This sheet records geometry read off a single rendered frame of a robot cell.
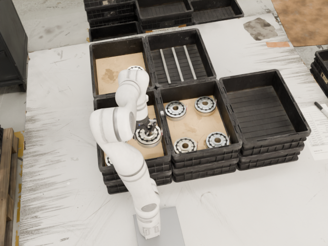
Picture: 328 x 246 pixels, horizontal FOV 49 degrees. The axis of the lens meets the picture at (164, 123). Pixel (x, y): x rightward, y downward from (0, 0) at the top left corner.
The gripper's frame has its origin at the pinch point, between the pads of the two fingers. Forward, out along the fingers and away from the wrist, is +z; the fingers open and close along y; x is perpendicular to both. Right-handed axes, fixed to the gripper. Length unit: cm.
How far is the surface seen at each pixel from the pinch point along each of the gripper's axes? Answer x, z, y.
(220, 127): 11.4, 15.9, 36.6
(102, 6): 172, 50, -21
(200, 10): 166, 60, 58
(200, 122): 15.4, 16.0, 28.0
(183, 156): -8.0, 6.9, 16.1
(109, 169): -9.6, 7.0, -14.2
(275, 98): 25, 15, 67
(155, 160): -8.5, 6.5, 4.8
